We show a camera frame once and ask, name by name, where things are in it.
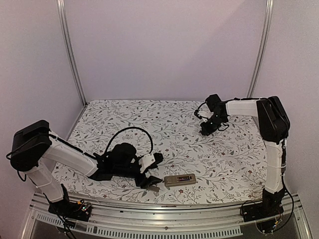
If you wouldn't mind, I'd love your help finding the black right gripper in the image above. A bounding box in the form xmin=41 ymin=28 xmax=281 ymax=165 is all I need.
xmin=200 ymin=114 xmax=227 ymax=136

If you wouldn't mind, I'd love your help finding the remote battery cover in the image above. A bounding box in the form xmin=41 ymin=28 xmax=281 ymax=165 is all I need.
xmin=146 ymin=185 xmax=160 ymax=193

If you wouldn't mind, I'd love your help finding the white remote control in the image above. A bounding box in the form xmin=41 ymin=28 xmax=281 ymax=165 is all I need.
xmin=164 ymin=174 xmax=196 ymax=187

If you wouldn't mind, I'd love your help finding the dark battery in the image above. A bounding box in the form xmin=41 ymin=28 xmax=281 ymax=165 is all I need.
xmin=178 ymin=176 xmax=190 ymax=181

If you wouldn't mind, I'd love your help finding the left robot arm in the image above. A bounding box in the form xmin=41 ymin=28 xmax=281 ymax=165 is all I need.
xmin=6 ymin=120 xmax=163 ymax=216

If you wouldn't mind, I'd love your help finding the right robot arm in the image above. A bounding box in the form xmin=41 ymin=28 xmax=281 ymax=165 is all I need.
xmin=200 ymin=94 xmax=290 ymax=217

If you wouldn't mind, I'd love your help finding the floral patterned table mat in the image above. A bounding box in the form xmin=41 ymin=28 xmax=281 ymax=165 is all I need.
xmin=52 ymin=100 xmax=267 ymax=205

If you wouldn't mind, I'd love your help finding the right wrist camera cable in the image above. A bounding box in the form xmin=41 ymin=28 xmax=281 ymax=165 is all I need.
xmin=194 ymin=102 xmax=209 ymax=119

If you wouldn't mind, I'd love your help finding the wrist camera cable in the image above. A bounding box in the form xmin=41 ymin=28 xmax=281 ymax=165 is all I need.
xmin=103 ymin=126 xmax=154 ymax=157
xmin=194 ymin=102 xmax=209 ymax=119

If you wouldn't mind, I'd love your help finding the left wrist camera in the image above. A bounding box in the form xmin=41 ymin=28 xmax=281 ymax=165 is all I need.
xmin=138 ymin=153 xmax=163 ymax=173

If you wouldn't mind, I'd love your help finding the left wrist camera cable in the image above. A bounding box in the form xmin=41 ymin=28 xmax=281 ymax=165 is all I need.
xmin=103 ymin=126 xmax=154 ymax=157

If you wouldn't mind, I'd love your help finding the front aluminium rail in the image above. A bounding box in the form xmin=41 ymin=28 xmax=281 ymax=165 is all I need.
xmin=21 ymin=193 xmax=313 ymax=239

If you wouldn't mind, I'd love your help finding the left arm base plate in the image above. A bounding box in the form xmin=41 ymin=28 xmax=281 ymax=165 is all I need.
xmin=48 ymin=199 xmax=92 ymax=222

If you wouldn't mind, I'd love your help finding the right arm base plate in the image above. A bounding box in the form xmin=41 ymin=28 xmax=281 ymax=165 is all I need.
xmin=240 ymin=201 xmax=284 ymax=222

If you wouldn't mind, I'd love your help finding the right aluminium frame post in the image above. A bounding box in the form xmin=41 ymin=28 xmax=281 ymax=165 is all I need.
xmin=246 ymin=0 xmax=274 ymax=98

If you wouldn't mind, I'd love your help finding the aluminium frame post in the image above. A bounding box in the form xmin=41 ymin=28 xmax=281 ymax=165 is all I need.
xmin=56 ymin=0 xmax=87 ymax=107
xmin=246 ymin=0 xmax=274 ymax=98

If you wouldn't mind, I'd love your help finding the left aluminium frame post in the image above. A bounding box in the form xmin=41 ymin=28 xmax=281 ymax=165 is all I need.
xmin=56 ymin=0 xmax=87 ymax=107

